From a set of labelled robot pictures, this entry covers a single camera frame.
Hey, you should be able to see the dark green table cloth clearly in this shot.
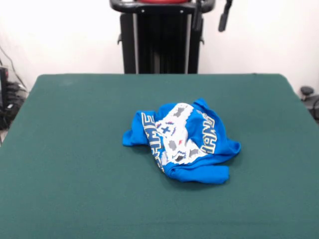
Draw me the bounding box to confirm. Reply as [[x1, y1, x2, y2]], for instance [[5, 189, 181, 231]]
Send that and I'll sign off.
[[0, 73, 319, 239]]

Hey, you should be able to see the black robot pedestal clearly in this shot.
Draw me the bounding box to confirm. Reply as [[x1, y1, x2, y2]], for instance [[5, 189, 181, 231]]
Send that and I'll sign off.
[[109, 0, 215, 74]]

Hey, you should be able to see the black office chair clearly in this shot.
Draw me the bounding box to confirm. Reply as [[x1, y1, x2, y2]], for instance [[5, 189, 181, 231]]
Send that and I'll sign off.
[[300, 86, 319, 125]]

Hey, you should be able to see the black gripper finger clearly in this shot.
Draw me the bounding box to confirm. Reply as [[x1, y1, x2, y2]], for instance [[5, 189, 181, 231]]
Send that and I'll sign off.
[[193, 0, 204, 32], [218, 0, 233, 32]]

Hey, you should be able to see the blue game controller print t-shirt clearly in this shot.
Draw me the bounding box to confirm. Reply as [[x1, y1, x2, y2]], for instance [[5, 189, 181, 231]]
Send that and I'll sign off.
[[122, 98, 242, 185]]

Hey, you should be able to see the black cable bundle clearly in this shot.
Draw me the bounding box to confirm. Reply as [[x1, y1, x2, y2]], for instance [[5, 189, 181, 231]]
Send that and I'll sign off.
[[0, 81, 28, 130]]

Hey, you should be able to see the black computer box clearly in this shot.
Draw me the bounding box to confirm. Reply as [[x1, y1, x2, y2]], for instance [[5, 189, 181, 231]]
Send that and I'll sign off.
[[0, 66, 9, 110]]

